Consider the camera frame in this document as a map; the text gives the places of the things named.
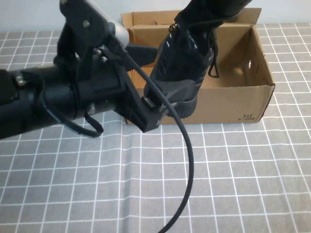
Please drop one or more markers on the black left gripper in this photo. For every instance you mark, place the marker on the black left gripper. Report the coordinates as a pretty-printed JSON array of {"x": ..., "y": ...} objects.
[{"x": 102, "y": 92}]

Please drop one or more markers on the black knit sneaker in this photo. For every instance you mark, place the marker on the black knit sneaker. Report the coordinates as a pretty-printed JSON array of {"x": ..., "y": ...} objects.
[{"x": 179, "y": 63}]

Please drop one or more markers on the brown cardboard shoe box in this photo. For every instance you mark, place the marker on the brown cardboard shoe box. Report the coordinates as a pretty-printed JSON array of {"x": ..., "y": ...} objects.
[{"x": 230, "y": 102}]

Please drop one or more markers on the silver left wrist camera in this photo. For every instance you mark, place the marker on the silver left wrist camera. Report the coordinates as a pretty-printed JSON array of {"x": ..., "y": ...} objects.
[{"x": 120, "y": 34}]

